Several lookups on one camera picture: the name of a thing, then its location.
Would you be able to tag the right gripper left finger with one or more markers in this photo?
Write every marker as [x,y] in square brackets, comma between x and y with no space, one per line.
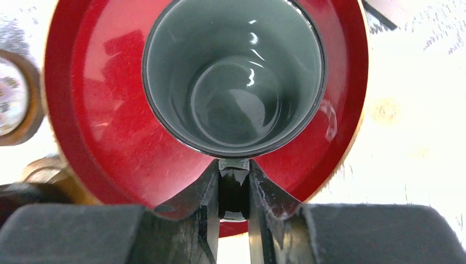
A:
[39,224]

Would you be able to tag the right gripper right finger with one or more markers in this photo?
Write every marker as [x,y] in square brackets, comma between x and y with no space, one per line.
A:
[284,230]

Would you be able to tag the brown wooden coaster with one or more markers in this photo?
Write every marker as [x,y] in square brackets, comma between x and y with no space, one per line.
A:
[54,170]
[34,113]

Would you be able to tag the dark green mug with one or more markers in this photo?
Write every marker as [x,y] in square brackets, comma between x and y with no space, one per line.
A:
[234,79]

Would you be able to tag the patterned mug orange inside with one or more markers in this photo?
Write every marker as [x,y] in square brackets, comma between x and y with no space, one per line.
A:
[14,96]

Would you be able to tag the red round tray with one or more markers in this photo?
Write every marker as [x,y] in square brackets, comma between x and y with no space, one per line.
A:
[121,153]

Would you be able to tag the floral tablecloth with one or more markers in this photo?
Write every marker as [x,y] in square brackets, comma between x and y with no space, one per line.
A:
[410,148]

